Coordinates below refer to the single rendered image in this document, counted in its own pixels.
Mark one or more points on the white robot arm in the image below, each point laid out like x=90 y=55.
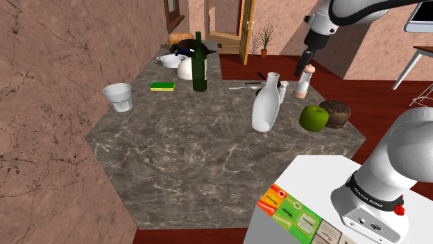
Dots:
x=395 y=159

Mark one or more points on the white robot stand colourful labels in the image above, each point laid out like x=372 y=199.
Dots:
x=311 y=175

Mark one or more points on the brown round cake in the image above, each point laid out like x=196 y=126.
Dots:
x=338 y=113

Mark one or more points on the dark green wine bottle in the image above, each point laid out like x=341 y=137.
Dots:
x=199 y=71

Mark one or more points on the green yellow sponge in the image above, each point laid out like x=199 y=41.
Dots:
x=162 y=86

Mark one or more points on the brown framed window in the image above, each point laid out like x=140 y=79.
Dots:
x=172 y=13

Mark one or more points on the white ribbed cup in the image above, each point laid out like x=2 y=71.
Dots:
x=119 y=96

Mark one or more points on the brown bread loaf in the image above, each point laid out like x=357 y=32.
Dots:
x=176 y=36

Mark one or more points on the small white shaker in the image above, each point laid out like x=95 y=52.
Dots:
x=282 y=92

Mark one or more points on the pink white pepper mill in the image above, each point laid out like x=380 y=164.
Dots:
x=302 y=86

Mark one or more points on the table with white legs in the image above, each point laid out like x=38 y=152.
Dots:
x=411 y=66

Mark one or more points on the black lumpy object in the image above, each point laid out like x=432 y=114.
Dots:
x=187 y=45

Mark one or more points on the yellow wooden door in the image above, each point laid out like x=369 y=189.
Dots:
x=246 y=30

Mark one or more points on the white tall vase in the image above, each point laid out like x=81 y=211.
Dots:
x=266 y=108

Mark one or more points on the green apple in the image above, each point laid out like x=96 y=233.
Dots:
x=313 y=119

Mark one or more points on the white framed screen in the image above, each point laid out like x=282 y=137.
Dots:
x=421 y=15

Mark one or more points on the potted plant orange pot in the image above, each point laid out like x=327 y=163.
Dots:
x=266 y=37

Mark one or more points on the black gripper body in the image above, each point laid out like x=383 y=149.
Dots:
x=316 y=41

